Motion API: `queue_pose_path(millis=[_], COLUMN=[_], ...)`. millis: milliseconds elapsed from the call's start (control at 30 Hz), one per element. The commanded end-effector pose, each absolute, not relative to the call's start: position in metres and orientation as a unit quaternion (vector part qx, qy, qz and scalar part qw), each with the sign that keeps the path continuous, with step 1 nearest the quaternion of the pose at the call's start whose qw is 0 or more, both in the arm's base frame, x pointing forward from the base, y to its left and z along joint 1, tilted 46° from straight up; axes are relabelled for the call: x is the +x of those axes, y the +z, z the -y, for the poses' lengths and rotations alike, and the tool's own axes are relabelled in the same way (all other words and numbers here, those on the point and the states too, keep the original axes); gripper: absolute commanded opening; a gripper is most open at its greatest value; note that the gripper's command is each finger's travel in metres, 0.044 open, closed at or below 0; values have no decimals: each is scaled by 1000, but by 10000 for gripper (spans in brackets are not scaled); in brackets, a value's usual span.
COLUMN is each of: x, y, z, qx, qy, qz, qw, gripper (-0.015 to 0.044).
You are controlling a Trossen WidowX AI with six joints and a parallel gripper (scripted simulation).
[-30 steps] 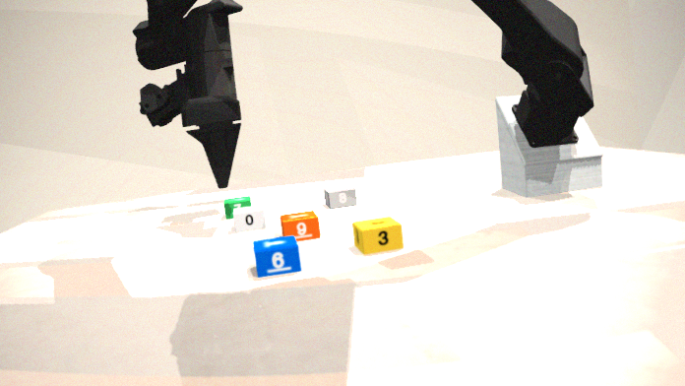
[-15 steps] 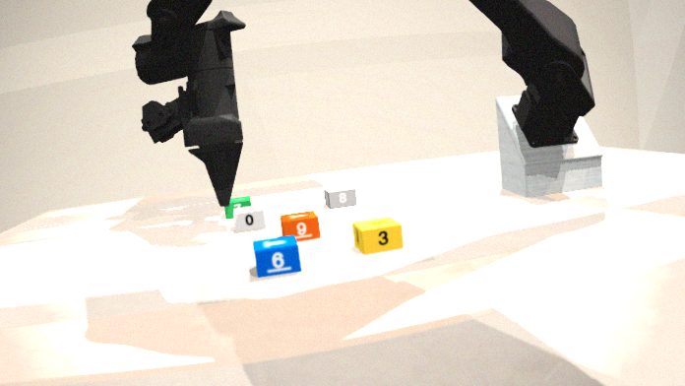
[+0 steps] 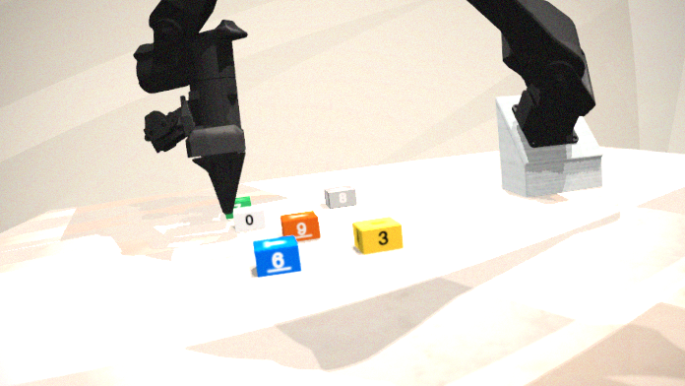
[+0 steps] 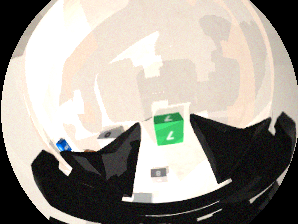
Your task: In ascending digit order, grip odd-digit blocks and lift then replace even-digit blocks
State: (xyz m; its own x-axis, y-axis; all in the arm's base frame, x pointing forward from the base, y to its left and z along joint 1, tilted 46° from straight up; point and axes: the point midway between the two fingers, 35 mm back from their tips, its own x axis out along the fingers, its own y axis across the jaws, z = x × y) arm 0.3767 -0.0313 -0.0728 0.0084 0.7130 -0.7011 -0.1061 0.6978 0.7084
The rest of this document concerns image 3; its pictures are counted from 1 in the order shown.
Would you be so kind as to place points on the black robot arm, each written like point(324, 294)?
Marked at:
point(539, 42)

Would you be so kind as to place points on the green block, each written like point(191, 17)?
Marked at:
point(241, 202)

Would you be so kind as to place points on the orange number block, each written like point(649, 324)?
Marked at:
point(302, 226)

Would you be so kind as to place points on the blue block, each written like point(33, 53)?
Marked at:
point(277, 256)

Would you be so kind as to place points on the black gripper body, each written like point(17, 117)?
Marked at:
point(216, 113)

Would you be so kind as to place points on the yellow block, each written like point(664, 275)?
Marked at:
point(378, 235)

